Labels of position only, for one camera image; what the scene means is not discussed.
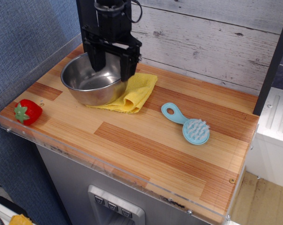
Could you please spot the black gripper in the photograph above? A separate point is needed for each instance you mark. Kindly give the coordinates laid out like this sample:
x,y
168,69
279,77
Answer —
x,y
113,32

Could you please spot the stainless steel bowl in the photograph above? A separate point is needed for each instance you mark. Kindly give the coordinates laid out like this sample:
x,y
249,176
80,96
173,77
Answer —
x,y
93,88

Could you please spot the light blue scrub brush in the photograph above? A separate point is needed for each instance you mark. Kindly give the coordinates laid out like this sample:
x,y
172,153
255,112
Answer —
x,y
195,131

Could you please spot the yellow folded cloth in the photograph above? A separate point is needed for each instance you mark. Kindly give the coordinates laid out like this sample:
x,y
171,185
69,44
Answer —
x,y
139,89

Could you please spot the red toy strawberry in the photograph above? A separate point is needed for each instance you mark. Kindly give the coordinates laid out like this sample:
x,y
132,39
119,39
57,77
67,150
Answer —
x,y
27,112

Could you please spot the silver toy fridge cabinet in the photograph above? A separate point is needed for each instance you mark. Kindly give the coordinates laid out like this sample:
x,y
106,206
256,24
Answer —
x,y
72,180

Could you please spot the grey dispenser button panel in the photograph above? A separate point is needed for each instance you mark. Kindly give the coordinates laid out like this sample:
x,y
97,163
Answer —
x,y
110,209

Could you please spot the white toy sink counter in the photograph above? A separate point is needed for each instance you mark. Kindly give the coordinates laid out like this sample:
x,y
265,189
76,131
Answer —
x,y
265,157

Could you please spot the yellow object bottom corner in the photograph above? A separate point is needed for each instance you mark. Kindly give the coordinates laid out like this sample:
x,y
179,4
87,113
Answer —
x,y
20,220

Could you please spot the black left frame post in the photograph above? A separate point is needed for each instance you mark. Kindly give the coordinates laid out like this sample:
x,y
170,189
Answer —
x,y
87,16

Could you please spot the black frame post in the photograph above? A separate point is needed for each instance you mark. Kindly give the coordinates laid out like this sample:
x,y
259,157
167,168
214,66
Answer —
x,y
87,16
270,76

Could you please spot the black right frame post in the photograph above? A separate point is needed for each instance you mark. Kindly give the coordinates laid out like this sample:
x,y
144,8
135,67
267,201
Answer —
x,y
270,76

